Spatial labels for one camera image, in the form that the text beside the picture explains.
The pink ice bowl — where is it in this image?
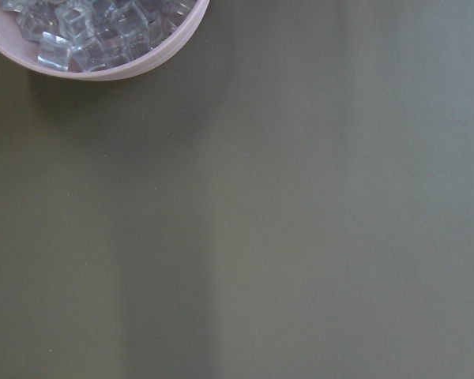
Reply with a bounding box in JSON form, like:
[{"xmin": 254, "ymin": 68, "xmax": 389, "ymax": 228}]
[{"xmin": 0, "ymin": 0, "xmax": 209, "ymax": 81}]

